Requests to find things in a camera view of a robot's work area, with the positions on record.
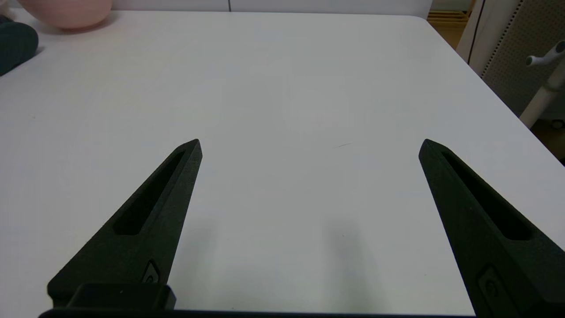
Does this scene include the pink bowl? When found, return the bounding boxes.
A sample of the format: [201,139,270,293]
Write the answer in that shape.
[17,0,113,30]

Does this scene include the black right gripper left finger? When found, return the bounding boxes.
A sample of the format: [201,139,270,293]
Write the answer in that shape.
[47,139,203,307]

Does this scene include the grey perforated partition panel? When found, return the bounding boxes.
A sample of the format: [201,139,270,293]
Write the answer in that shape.
[457,0,565,117]

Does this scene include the wooden slatted crate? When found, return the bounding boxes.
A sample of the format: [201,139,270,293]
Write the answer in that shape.
[427,9,474,50]

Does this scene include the grey brush with green handle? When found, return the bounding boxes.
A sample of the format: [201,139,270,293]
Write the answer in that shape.
[0,16,39,76]

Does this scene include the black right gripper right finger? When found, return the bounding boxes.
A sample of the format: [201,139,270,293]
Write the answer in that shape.
[418,138,565,318]

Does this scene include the white desk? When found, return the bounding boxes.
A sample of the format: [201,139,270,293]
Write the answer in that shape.
[520,53,565,129]

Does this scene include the white desk crank handle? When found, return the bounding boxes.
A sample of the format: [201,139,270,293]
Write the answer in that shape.
[525,41,565,67]

